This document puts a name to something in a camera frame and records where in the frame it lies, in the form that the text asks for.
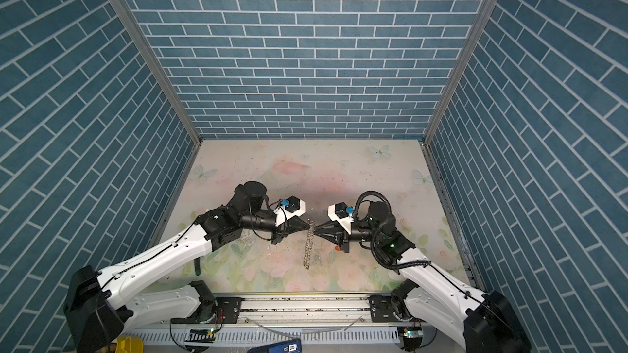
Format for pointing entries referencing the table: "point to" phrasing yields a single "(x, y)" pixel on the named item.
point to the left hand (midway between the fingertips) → (312, 229)
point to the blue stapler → (293, 346)
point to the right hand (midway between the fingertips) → (320, 233)
